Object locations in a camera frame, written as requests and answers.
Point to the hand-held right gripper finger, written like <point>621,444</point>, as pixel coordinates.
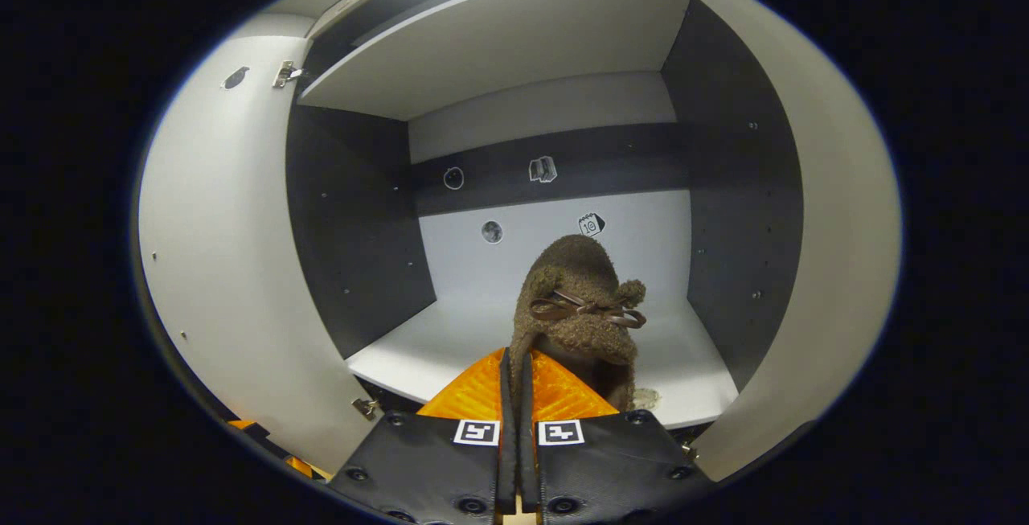
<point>507,396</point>
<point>526,428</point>

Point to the grey cabinet door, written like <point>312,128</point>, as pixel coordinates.
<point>844,227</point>
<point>225,227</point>

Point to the brown fuzzy shoe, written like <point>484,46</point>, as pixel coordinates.
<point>579,276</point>

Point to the grey shoe cabinet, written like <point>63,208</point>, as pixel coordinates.
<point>498,43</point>

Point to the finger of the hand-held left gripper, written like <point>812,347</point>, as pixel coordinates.
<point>299,466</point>

